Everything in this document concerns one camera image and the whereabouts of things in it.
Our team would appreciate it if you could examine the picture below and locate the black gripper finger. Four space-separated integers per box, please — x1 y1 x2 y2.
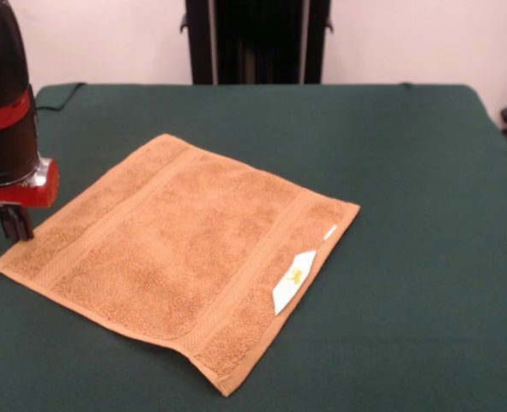
13 206 35 241
0 204 19 241

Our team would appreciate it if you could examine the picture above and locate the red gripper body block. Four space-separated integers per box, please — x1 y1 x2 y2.
0 157 61 209

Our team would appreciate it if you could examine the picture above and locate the orange terry towel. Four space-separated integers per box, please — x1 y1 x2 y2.
0 132 362 398

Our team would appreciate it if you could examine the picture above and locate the dark green table cloth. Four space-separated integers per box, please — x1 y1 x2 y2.
0 82 507 412

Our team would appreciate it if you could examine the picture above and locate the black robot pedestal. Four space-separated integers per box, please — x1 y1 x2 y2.
179 0 335 86

